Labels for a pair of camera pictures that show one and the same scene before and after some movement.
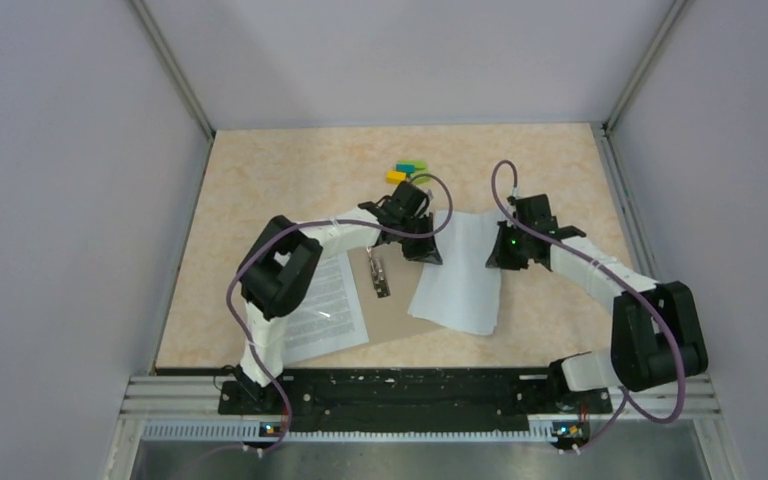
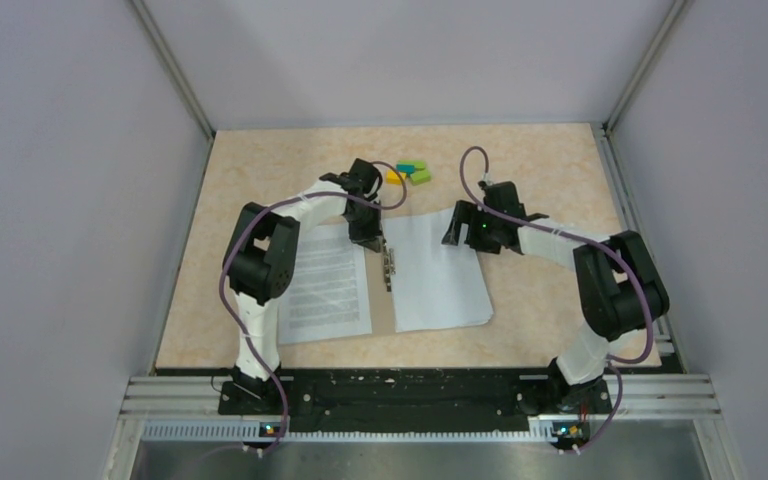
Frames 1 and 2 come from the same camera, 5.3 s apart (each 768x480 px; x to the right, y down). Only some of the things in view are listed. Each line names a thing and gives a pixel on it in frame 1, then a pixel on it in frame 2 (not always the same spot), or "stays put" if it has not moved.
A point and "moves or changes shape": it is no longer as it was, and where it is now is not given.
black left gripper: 425,251 → 367,238
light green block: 421,180 stays put
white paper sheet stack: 462,292 moves or changes shape
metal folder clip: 379,276 → 388,259
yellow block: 394,177 stays put
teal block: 407,168 stays put
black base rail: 416,400 stays put
